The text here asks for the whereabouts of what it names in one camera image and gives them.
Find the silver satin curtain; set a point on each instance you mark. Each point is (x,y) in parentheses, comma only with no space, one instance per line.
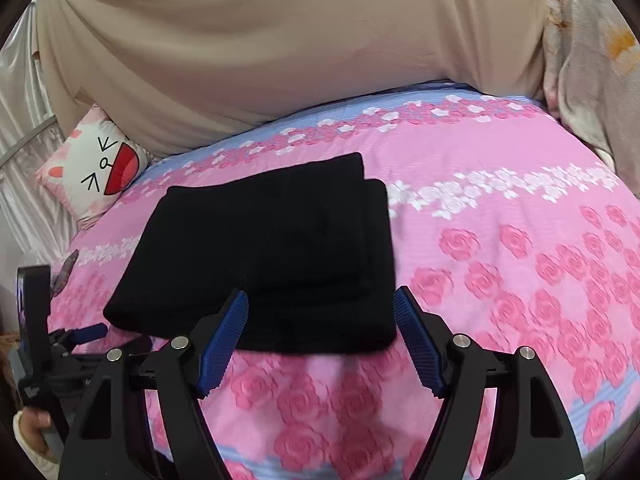
(25,200)

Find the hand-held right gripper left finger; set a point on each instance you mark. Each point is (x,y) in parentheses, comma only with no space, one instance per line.
(222,345)

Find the black pants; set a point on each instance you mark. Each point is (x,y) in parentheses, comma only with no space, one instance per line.
(260,250)

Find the person's left hand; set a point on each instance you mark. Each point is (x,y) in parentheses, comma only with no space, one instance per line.
(37,419)

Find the pink rose print bedsheet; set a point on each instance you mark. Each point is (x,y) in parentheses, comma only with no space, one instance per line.
(500,260)

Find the metal rail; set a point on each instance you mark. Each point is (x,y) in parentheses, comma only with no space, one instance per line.
(27,141)

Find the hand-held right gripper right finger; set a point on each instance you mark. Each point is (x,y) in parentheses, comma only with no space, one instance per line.
(417,342)

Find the dark smartphone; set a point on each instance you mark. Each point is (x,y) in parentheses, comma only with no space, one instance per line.
(65,272)

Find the pale floral quilt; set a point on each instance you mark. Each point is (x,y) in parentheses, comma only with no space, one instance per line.
(590,60)

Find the person's left forearm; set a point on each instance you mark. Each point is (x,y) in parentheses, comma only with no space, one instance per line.
(35,465)

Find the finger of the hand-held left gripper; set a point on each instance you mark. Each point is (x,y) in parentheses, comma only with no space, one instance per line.
(90,332)

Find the cat face pillow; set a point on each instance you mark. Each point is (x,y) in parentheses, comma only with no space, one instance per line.
(95,170)

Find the beige blanket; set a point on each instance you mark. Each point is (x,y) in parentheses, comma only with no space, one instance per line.
(275,35)

